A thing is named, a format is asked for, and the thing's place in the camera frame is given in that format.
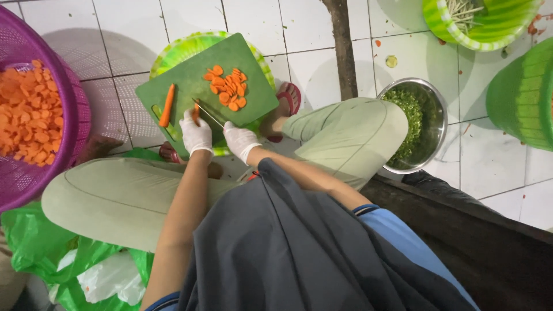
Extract person's left hand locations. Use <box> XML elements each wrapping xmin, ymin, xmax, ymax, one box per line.
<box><xmin>179</xmin><ymin>108</ymin><xmax>213</xmax><ymax>156</ymax></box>

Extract person's right hand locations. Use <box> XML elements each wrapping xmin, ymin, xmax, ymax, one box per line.
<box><xmin>222</xmin><ymin>121</ymin><xmax>263</xmax><ymax>165</ymax></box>

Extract thin kitchen knife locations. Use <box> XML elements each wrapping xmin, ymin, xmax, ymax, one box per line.
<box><xmin>192</xmin><ymin>98</ymin><xmax>226</xmax><ymax>129</ymax></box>

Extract long orange carrot half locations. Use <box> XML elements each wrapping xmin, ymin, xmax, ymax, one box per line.
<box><xmin>158</xmin><ymin>84</ymin><xmax>176</xmax><ymax>128</ymax></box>

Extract red sandal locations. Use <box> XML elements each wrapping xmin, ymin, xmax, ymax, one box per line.
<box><xmin>158</xmin><ymin>142</ymin><xmax>185</xmax><ymax>165</ymax></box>
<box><xmin>266</xmin><ymin>82</ymin><xmax>302</xmax><ymax>143</ymax></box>

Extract pile of cut carrot slices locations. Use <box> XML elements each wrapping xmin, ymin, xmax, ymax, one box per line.
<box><xmin>202</xmin><ymin>65</ymin><xmax>249</xmax><ymax>112</ymax></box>

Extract person's left foot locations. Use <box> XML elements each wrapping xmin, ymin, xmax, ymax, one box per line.
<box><xmin>161</xmin><ymin>143</ymin><xmax>224</xmax><ymax>180</ymax></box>

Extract green plastic cutting board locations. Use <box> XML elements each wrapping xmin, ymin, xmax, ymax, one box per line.
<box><xmin>135</xmin><ymin>33</ymin><xmax>280</xmax><ymax>160</ymax></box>

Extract person's right foot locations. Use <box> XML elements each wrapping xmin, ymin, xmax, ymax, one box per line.
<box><xmin>259</xmin><ymin>85</ymin><xmax>299</xmax><ymax>137</ymax></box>

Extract green marbled plastic basin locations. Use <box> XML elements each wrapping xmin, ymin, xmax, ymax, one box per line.
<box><xmin>149</xmin><ymin>31</ymin><xmax>277</xmax><ymax>157</ymax></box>

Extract person's left leg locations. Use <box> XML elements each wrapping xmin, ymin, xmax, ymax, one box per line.
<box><xmin>41</xmin><ymin>157</ymin><xmax>243</xmax><ymax>254</ymax></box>

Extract purple plastic basket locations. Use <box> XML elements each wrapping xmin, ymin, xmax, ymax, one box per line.
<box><xmin>0</xmin><ymin>4</ymin><xmax>92</xmax><ymax>213</ymax></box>

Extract person's right leg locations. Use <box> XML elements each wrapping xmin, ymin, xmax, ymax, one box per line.
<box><xmin>280</xmin><ymin>97</ymin><xmax>409</xmax><ymax>191</ymax></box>

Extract dark grey cloth garment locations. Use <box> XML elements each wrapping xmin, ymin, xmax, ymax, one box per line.
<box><xmin>177</xmin><ymin>158</ymin><xmax>477</xmax><ymax>311</ymax></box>

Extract heap of carrot slices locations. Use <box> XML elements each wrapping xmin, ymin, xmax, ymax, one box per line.
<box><xmin>0</xmin><ymin>60</ymin><xmax>65</xmax><ymax>167</ymax></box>

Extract white plastic bag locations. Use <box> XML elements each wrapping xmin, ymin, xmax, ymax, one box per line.
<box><xmin>77</xmin><ymin>251</ymin><xmax>147</xmax><ymax>307</ymax></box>

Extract chopped green vegetables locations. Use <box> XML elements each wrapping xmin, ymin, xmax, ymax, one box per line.
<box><xmin>381</xmin><ymin>88</ymin><xmax>424</xmax><ymax>169</ymax></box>

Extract blue shirt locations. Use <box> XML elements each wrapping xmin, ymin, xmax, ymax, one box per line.
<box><xmin>145</xmin><ymin>204</ymin><xmax>481</xmax><ymax>311</ymax></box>

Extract green plastic bag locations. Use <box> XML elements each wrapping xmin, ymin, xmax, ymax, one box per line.
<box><xmin>0</xmin><ymin>148</ymin><xmax>163</xmax><ymax>311</ymax></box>

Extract steel bowl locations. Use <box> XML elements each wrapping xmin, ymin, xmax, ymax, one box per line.
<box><xmin>376</xmin><ymin>78</ymin><xmax>449</xmax><ymax>175</ymax></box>

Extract pale bean sprouts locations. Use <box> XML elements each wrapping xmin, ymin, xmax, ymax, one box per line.
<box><xmin>445</xmin><ymin>0</ymin><xmax>487</xmax><ymax>35</ymax></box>

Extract dark wooden bench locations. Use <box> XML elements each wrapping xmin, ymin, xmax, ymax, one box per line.
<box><xmin>361</xmin><ymin>170</ymin><xmax>553</xmax><ymax>311</ymax></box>

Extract green plastic basket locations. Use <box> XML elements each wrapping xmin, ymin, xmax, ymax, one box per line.
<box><xmin>486</xmin><ymin>37</ymin><xmax>553</xmax><ymax>152</ymax></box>

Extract green striped plastic bowl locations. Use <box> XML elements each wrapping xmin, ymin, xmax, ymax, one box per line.
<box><xmin>422</xmin><ymin>0</ymin><xmax>543</xmax><ymax>52</ymax></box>

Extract orange carrot scraps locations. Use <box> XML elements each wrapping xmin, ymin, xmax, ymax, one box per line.
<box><xmin>526</xmin><ymin>14</ymin><xmax>548</xmax><ymax>36</ymax></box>

